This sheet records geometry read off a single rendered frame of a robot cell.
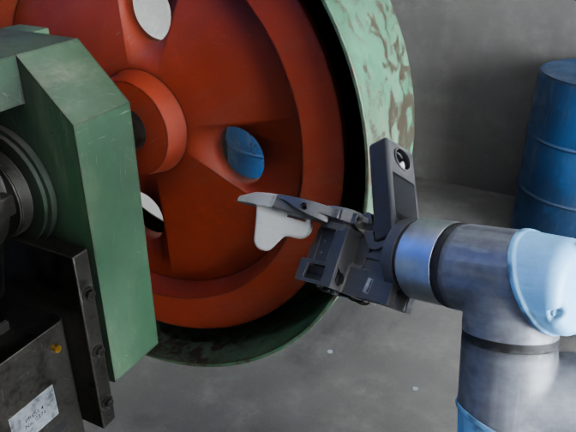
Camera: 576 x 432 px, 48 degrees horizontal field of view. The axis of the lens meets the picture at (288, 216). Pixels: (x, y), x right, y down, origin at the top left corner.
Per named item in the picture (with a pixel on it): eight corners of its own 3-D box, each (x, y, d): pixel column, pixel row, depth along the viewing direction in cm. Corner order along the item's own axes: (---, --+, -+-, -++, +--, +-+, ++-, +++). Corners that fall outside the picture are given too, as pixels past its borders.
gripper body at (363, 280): (287, 276, 65) (375, 299, 56) (314, 197, 66) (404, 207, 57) (337, 296, 70) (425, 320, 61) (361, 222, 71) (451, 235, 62)
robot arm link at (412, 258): (444, 209, 54) (493, 240, 59) (402, 205, 57) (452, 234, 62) (418, 294, 53) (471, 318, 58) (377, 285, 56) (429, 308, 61)
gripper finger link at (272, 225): (215, 234, 66) (298, 261, 64) (235, 181, 67) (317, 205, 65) (225, 239, 69) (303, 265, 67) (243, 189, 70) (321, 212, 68)
